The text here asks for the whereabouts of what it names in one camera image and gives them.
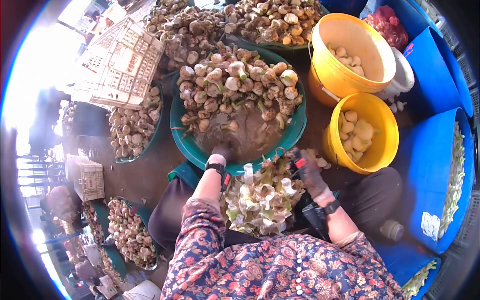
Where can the person's legs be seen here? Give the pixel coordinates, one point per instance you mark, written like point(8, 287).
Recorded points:
point(369, 191)

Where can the group of peeled white bulbs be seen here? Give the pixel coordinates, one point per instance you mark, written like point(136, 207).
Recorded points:
point(356, 135)
point(348, 60)

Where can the teal plastic piece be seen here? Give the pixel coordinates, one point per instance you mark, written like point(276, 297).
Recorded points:
point(185, 173)

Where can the blue plastic barrel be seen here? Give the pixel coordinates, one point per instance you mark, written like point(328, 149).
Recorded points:
point(420, 180)
point(397, 262)
point(408, 15)
point(431, 75)

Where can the big yellow bucket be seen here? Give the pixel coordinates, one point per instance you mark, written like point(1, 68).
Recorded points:
point(345, 75)

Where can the small white plastic crate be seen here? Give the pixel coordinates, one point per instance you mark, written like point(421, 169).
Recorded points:
point(88, 182)

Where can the white plastic container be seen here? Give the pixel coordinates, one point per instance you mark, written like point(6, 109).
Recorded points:
point(403, 73)

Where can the red mesh bag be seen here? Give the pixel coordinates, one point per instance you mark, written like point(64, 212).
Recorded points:
point(388, 24)

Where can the loose mound of muddy bulbs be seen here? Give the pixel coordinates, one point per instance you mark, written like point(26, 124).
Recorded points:
point(183, 30)

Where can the small dark peeling knife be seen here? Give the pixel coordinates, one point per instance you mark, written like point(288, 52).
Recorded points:
point(299, 162)

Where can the large green basin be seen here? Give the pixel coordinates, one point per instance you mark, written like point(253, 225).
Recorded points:
point(292, 131)

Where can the person's left fingers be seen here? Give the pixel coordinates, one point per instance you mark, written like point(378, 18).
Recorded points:
point(227, 150)

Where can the person's right hand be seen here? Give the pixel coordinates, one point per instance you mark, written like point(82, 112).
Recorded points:
point(314, 179)

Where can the small yellow bucket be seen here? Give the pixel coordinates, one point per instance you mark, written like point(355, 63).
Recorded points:
point(378, 150)

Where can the grey bottle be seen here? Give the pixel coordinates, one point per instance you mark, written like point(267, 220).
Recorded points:
point(393, 229)

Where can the person's left hand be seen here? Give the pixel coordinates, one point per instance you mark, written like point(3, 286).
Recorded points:
point(222, 153)

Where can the person's body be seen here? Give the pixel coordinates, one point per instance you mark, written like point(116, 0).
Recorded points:
point(270, 270)

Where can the black wrist band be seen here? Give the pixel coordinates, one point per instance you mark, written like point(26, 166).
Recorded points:
point(217, 169)
point(330, 207)

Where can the white bucket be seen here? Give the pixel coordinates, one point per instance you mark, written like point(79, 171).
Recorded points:
point(142, 290)

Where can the pile of bulb peelings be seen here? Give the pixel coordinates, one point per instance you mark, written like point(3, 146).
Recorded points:
point(258, 202)

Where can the pile of muddy bulbs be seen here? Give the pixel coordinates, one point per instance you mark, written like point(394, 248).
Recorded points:
point(236, 84)

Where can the heap of muddy bulbs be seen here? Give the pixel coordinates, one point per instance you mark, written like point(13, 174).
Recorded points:
point(131, 127)
point(131, 232)
point(273, 18)

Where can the person's right fingers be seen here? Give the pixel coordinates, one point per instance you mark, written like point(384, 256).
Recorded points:
point(300, 167)

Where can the large white plastic crate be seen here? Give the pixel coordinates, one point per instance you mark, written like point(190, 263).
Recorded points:
point(120, 63)

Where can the pile of pale green stalks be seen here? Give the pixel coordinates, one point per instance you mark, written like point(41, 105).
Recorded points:
point(420, 279)
point(454, 180)

